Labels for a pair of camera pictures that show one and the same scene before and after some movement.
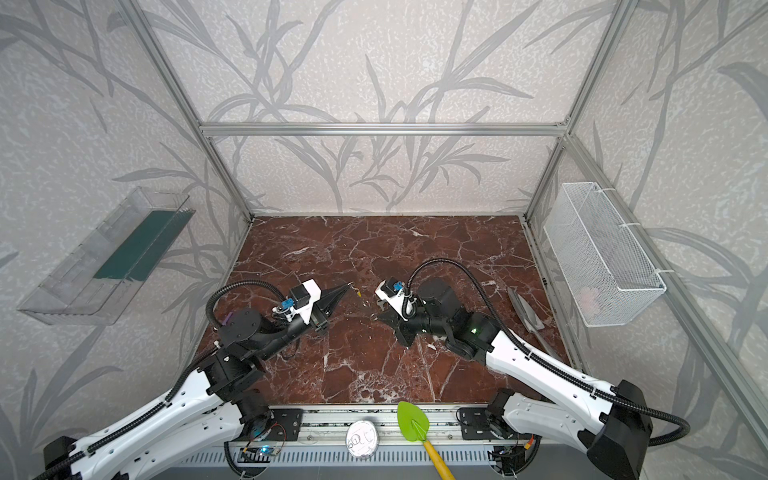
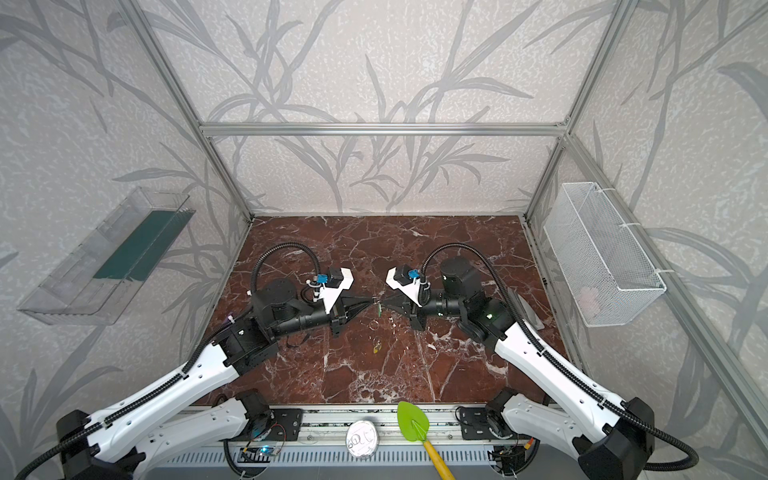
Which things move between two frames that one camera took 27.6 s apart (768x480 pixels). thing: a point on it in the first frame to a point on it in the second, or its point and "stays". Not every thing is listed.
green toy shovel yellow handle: (415, 427) stays
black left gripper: (318, 312) to (336, 316)
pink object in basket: (589, 299) stays
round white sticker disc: (362, 438) stays
